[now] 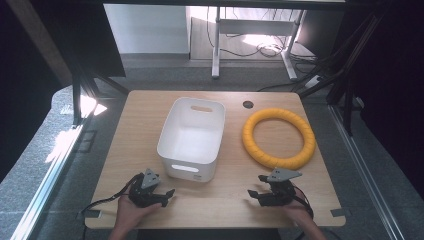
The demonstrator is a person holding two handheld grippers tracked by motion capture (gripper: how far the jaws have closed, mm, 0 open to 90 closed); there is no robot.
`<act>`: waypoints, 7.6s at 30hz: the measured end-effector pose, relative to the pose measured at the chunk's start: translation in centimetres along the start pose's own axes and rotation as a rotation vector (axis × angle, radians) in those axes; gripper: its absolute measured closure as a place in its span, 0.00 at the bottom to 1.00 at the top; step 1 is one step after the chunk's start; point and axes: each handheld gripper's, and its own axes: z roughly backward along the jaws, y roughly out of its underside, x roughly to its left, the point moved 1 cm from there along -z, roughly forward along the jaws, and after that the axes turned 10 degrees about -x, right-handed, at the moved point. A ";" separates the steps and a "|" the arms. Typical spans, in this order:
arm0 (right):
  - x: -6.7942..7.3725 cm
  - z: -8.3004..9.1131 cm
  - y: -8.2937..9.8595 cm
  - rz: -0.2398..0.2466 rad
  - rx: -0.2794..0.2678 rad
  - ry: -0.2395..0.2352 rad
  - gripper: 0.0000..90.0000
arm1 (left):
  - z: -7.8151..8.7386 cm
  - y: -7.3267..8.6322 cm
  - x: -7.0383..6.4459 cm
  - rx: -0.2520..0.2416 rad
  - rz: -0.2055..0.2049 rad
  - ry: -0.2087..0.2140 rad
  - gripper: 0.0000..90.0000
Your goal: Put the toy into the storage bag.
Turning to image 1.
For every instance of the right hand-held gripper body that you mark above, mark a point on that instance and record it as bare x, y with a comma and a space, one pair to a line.
280, 195

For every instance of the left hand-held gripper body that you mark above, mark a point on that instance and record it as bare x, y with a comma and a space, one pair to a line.
143, 195

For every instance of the person's left hand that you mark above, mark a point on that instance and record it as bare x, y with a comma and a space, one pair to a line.
131, 215

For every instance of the person's right hand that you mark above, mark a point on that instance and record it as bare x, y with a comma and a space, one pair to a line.
300, 213

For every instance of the grey tape piece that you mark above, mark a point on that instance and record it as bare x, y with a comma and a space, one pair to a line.
338, 212
92, 214

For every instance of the white plastic basket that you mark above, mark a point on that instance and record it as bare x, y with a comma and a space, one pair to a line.
191, 140

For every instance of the dark floor outlet cover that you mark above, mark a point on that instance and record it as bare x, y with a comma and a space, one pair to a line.
87, 140

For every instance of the white power strip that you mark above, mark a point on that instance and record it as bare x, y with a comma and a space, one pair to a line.
313, 81

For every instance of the black tripod stand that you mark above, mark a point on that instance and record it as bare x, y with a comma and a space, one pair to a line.
77, 96
346, 96

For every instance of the aluminium rail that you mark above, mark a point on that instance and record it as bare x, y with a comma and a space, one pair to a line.
50, 173
363, 166

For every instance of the white desk frame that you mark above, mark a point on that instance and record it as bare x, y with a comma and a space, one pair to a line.
216, 50

